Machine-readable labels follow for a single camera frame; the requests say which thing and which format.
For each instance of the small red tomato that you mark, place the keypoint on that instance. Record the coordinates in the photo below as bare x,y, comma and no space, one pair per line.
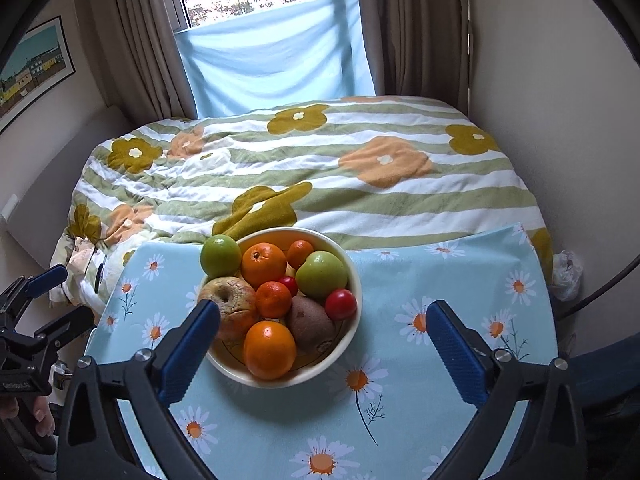
289,285

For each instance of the white plastic bag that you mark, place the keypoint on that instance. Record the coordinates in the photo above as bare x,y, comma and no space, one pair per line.
566,275

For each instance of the beige curtain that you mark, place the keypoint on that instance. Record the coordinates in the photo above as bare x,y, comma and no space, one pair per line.
415,25
140,35

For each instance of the green apple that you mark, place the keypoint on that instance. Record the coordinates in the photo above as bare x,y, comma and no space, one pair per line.
220,255
321,275

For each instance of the wall poster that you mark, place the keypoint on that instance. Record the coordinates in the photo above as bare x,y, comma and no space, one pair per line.
35,75

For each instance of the blue daisy tablecloth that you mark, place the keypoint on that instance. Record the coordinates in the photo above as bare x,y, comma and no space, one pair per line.
425,270

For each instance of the brown kiwi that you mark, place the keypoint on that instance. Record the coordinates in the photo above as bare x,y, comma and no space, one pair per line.
310,327

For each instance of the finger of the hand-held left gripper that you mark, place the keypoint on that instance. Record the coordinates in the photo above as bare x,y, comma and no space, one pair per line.
70,322
45,279

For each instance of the yellow and white bowl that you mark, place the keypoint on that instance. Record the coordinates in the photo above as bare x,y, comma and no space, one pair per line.
345,335

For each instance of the light blue window cloth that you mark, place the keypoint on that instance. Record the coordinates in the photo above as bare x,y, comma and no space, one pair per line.
275,60

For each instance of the person's left hand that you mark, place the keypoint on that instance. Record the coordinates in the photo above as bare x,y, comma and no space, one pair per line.
42,417

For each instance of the striped floral blanket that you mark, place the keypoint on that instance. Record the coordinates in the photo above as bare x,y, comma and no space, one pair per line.
350,195

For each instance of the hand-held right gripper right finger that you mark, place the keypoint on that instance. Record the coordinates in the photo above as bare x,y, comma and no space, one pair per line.
455,355

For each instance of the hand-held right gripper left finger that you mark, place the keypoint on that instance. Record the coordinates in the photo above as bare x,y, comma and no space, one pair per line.
187,355

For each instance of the orange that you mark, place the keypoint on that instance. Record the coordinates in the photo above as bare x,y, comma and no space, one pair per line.
264,264
270,350

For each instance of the small mandarin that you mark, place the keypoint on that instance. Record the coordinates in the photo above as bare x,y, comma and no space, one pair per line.
300,253

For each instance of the large cracked apple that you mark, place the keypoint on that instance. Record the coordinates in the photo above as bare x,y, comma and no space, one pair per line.
230,305

